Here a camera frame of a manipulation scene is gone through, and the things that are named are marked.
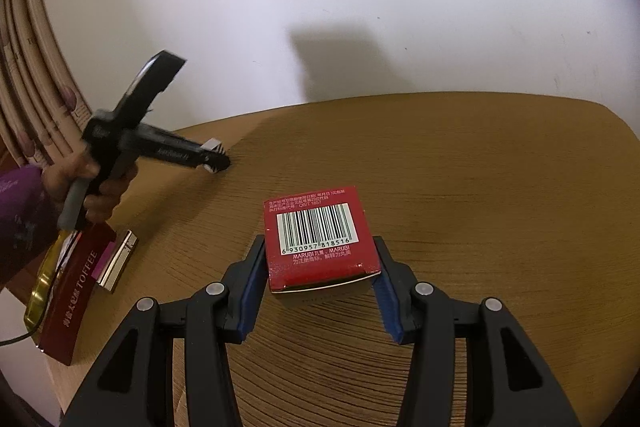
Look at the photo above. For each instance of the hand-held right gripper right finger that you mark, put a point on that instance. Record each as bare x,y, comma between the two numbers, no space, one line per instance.
387,304

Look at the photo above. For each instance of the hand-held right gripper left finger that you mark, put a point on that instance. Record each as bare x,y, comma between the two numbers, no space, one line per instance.
252,289

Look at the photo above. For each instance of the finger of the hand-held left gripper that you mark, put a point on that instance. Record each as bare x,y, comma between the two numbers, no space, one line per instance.
170,138
175,154

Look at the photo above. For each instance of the red cube box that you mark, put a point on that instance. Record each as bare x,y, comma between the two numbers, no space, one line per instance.
320,227

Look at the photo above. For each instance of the gold tray with red sides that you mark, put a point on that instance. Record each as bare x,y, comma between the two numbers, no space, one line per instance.
75,304

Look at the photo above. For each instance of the person's left hand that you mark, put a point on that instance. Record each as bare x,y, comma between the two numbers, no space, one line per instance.
107,201

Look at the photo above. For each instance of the beige patterned curtain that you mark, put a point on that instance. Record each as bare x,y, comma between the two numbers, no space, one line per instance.
35,82

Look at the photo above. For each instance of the beige rectangular box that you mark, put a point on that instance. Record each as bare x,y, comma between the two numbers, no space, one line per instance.
121,259

